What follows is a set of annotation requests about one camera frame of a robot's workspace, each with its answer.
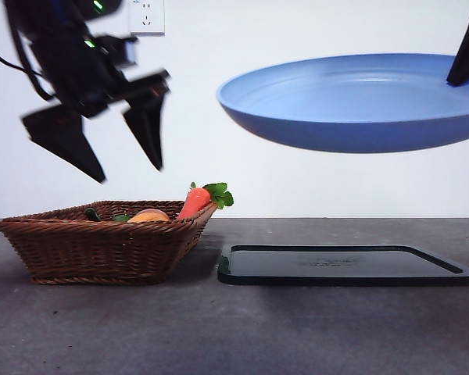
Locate black cable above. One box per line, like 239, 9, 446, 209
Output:
0, 45, 36, 75

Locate blue round plate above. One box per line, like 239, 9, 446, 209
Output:
216, 53, 469, 154

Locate brown wicker basket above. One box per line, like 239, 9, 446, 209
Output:
0, 200, 220, 286

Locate black rectangular tray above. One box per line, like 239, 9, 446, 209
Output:
217, 244, 469, 288

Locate orange toy carrot green leaves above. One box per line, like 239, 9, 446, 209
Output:
177, 181, 235, 222

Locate white wall power outlet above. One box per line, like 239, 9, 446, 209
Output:
129, 0, 166, 38

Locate yellow toy corn cob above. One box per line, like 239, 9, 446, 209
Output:
127, 209, 172, 224

